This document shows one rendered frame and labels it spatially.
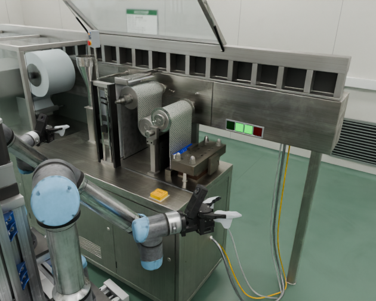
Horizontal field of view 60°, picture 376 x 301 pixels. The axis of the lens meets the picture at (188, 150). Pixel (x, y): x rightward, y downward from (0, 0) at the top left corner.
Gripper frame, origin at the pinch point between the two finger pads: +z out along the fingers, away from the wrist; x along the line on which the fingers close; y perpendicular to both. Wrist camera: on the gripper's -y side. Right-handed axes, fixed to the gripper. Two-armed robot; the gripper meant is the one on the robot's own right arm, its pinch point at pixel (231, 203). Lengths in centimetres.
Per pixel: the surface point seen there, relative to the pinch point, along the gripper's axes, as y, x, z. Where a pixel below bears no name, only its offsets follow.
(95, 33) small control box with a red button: -64, -127, -24
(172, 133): -5, -87, 9
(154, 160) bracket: 12, -92, -1
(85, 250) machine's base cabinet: 86, -131, -47
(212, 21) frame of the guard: -67, -75, 30
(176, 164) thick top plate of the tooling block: 12, -79, 8
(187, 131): -2, -97, 23
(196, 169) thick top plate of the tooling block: 14, -72, 17
